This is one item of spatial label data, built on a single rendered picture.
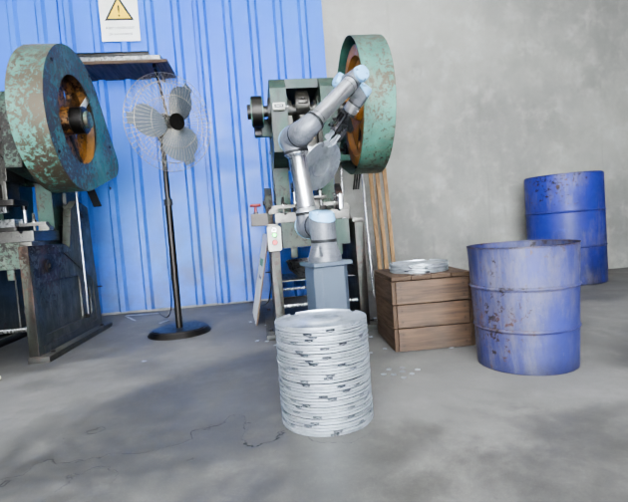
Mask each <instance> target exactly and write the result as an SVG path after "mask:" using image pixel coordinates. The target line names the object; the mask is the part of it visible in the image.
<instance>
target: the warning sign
mask: <svg viewBox="0 0 628 502"><path fill-rule="evenodd" d="M99 11H100V21H101V31H102V42H122V41H140V40H141V33H140V22H139V11H138V0H99Z"/></svg>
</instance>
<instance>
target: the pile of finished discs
mask: <svg viewBox="0 0 628 502"><path fill-rule="evenodd" d="M389 265H390V267H389V268H390V272H391V273H394V274H425V273H436V272H442V271H447V270H449V260H445V259H430V260H428V261H427V260H425V259H420V260H407V261H398V262H393V264H391V263H390V264H389Z"/></svg>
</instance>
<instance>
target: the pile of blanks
mask: <svg viewBox="0 0 628 502"><path fill-rule="evenodd" d="M367 326H368V324H367V318H366V320H364V321H363V322H361V323H359V324H356V325H352V326H349V327H344V328H338V329H331V330H320V331H293V330H286V329H281V328H278V327H276V326H275V335H276V341H277V343H276V349H277V357H276V358H277V361H278V370H279V386H280V400H281V409H282V419H283V424H284V425H285V427H286V428H288V429H289V430H291V431H292V432H295V433H298V434H301V435H306V436H314V437H330V436H334V435H337V436H338V435H344V434H348V433H351V432H354V431H357V430H359V429H361V428H363V427H365V426H366V425H368V424H369V423H370V422H371V420H372V419H373V415H374V413H373V401H372V398H373V397H372V388H371V374H370V372H371V369H370V353H369V342H368V337H369V335H368V328H367Z"/></svg>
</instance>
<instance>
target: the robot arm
mask: <svg viewBox="0 0 628 502"><path fill-rule="evenodd" d="M368 78H369V70H368V68H367V67H366V66H364V65H359V66H357V67H355V68H354V69H353V70H351V71H350V72H349V73H347V74H346V75H344V74H342V73H338V74H337V75H336V76H335V77H334V79H333V82H332V86H333V87H334V90H333V91H332V92H331V93H330V94H329V95H328V96H327V97H326V98H325V99H324V100H323V101H322V102H321V103H320V104H319V105H318V106H317V107H316V108H315V109H314V110H313V111H312V112H311V111H310V112H308V113H307V114H306V115H305V116H304V117H302V118H301V119H299V120H298V121H296V122H294V123H293V124H291V125H289V126H287V127H285V128H284V129H283V130H282V132H281V133H280V135H279V137H278V143H279V146H280V147H281V149H283V151H284V156H285V157H287V158H288V159H289V165H290V170H291V175H292V181H293V186H294V191H295V196H296V202H297V207H298V209H297V211H296V212H295V214H296V221H295V230H296V232H297V234H298V235H299V236H301V237H303V238H306V239H311V249H310V253H309V257H308V259H309V263H323V262H334V261H340V260H342V255H341V253H340V250H339V248H338V245H337V238H336V224H335V220H336V218H335V213H334V212H333V211H332V210H319V208H318V207H317V206H316V205H315V201H314V195H313V190H312V184H311V179H310V174H309V168H308V163H307V157H306V155H307V153H308V152H309V150H308V145H307V144H308V143H310V142H311V141H312V140H313V138H314V137H315V136H316V135H317V134H318V132H319V131H320V130H321V129H322V128H323V127H324V122H325V121H326V120H328V119H329V118H330V117H331V116H332V115H333V114H334V113H335V112H336V111H337V110H338V108H339V107H340V106H341V105H342V104H343V103H344V102H345V101H346V100H347V99H348V98H350V99H349V100H348V102H347V103H346V105H345V106H344V108H343V109H342V110H341V111H340V113H339V114H338V115H337V116H336V117H335V118H334V117H332V118H331V121H332V120H333V121H332V123H330V122H329V123H328V124H327V126H330V132H329V133H326V134H325V138H326V139H327V140H330V142H331V143H330V144H329V145H328V147H331V146H333V145H335V144H336V143H338V142H339V141H341V140H342V139H343V138H344V137H345V135H346V131H348V132H349V133H351V132H352V131H353V130H354V129H353V125H352V121H351V119H350V117H351V118H354V116H355V115H356V114H357V113H358V112H359V109H360V108H361V107H362V105H363V104H364V102H365V101H366V100H367V99H368V98H369V96H370V94H371V93H372V89H371V88H370V87H369V86H368V85H366V84H365V83H364V82H366V80H367V79H368ZM335 134H336V135H335ZM334 135H335V137H334V138H333V136H334Z"/></svg>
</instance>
